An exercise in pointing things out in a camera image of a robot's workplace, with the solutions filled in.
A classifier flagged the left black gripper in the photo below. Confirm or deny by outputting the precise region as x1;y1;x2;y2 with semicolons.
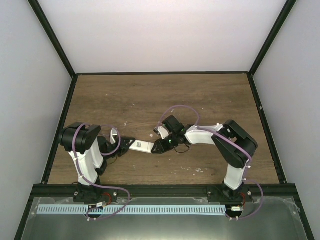
103;137;135;161

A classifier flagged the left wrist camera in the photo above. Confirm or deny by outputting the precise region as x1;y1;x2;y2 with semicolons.
109;128;119;145

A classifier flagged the white remote control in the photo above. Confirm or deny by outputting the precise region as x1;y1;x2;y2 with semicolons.
129;140;154;154

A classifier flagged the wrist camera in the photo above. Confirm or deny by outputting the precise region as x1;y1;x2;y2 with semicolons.
153;126;170;140
109;128;119;145

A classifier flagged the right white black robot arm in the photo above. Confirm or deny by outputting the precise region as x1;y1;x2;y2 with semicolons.
150;115;258;202

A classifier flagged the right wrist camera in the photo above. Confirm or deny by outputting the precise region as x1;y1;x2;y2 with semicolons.
153;126;170;140

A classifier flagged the black front frame rail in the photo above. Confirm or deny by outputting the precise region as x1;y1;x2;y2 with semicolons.
30;183;298;203

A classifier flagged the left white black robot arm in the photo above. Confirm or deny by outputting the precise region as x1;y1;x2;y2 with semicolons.
58;122;136;202

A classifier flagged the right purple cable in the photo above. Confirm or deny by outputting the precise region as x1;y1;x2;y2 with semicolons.
158;105;264;222

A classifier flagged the light blue slotted cable duct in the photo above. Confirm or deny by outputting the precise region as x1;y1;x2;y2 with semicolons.
36;204;226;216

